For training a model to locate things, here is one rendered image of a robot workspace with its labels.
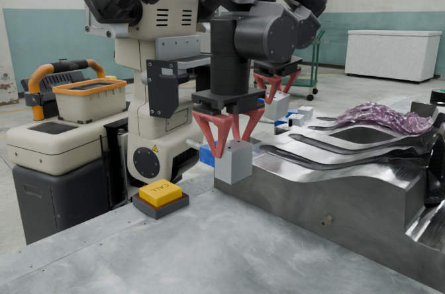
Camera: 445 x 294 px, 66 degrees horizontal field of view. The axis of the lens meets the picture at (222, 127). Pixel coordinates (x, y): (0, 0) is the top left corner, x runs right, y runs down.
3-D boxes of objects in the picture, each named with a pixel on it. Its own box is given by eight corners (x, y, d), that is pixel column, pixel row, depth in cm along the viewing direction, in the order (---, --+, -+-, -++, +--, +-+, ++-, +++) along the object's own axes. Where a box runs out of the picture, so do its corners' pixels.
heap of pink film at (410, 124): (324, 132, 94) (327, 103, 91) (336, 116, 109) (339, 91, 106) (436, 147, 82) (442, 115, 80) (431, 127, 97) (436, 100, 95)
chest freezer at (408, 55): (434, 80, 684) (442, 31, 656) (420, 85, 633) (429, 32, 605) (359, 72, 789) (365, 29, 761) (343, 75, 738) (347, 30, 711)
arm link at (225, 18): (232, 12, 52) (202, 11, 49) (265, 11, 47) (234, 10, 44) (231, 57, 54) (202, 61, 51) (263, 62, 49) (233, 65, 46)
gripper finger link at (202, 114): (254, 155, 54) (256, 97, 51) (222, 168, 49) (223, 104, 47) (223, 144, 59) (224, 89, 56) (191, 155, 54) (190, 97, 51)
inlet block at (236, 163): (177, 159, 61) (175, 131, 59) (198, 152, 65) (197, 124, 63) (230, 185, 53) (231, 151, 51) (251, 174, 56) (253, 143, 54)
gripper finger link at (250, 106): (264, 150, 56) (267, 93, 53) (234, 163, 51) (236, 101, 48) (233, 140, 61) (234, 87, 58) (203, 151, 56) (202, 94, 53)
